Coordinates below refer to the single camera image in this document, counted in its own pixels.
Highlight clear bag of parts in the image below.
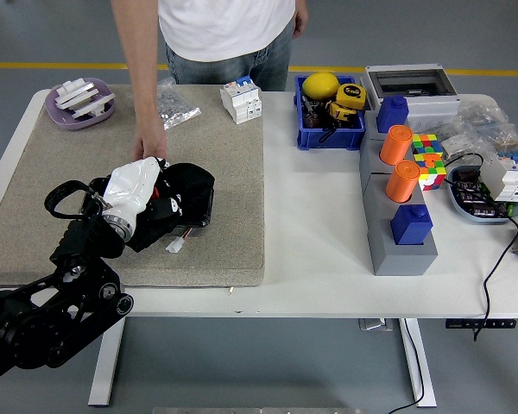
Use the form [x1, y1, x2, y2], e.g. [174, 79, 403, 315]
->
[455, 102, 518, 152]

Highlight white plastic strip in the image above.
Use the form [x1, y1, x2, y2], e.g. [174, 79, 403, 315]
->
[54, 78, 100, 109]

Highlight black power cord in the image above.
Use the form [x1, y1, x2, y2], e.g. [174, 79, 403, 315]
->
[472, 215, 518, 342]

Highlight thin black wire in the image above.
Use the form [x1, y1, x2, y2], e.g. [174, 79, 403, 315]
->
[442, 152, 487, 186]

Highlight person's right hand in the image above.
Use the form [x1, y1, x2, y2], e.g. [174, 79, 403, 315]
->
[130, 126, 170, 163]

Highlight small clear bag white part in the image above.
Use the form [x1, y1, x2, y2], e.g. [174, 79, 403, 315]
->
[439, 133, 480, 163]

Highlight black table control panel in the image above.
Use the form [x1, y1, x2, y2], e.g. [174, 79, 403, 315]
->
[445, 317, 517, 329]

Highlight white plug with coloured wires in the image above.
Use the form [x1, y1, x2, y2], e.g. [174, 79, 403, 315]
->
[165, 227, 194, 254]

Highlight purple tray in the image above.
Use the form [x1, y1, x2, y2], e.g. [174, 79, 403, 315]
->
[44, 77, 117, 130]

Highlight grey block holder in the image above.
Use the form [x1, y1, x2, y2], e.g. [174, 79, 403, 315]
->
[358, 110, 440, 277]

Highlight blue plastic bin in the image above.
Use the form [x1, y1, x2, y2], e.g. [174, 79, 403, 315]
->
[294, 74, 368, 151]

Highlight person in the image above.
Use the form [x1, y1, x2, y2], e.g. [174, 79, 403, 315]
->
[111, 0, 310, 163]

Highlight orange cylinder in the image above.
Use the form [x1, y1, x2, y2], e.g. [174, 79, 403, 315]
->
[385, 160, 421, 204]
[379, 124, 414, 166]

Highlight grey-brown mat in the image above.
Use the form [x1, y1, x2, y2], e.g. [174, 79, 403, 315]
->
[0, 83, 267, 289]

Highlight blue block with knob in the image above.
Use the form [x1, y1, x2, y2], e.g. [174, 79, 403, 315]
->
[390, 204, 434, 246]
[376, 95, 410, 135]

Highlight white circuit breakers blue switches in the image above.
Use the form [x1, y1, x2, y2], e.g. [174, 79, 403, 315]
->
[478, 148, 518, 203]

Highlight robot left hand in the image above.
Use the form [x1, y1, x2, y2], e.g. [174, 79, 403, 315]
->
[102, 156, 186, 226]

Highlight yellow foam ball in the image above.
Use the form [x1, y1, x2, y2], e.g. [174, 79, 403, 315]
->
[301, 71, 340, 101]

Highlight white circuit breaker blue switch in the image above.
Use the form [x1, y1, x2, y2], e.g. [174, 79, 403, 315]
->
[219, 75, 263, 125]

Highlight yellow black tape measure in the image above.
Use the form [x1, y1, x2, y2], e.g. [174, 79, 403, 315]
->
[326, 101, 358, 122]
[335, 83, 368, 111]

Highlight clear bag of screws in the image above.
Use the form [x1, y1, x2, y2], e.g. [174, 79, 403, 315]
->
[156, 77, 202, 131]

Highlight white plastic bracket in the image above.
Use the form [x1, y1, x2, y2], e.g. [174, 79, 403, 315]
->
[71, 92, 116, 120]

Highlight circuit boards with black relays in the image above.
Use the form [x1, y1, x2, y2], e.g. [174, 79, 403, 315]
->
[451, 168, 517, 219]

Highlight person's left hand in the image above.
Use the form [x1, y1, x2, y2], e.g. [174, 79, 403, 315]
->
[291, 0, 310, 39]

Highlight white table leg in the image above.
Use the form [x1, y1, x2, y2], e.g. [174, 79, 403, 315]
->
[87, 317, 126, 407]
[399, 317, 438, 409]

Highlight grey-blue tray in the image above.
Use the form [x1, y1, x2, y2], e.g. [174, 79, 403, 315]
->
[446, 165, 518, 226]

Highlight grey electrical enclosure box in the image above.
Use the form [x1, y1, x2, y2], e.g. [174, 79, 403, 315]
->
[360, 64, 463, 130]

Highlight metal bracket under table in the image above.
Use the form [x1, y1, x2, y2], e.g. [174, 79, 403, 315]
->
[357, 317, 394, 332]

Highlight black handled tool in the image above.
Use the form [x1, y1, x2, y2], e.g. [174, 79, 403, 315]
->
[300, 94, 329, 129]

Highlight colourful puzzle cube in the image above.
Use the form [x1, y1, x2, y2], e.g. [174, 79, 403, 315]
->
[413, 154, 448, 192]
[410, 133, 442, 157]

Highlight glossy black panel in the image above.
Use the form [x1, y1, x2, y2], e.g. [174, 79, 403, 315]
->
[176, 189, 213, 229]

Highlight black cable along leg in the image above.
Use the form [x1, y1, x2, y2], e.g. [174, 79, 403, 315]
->
[386, 318, 426, 414]

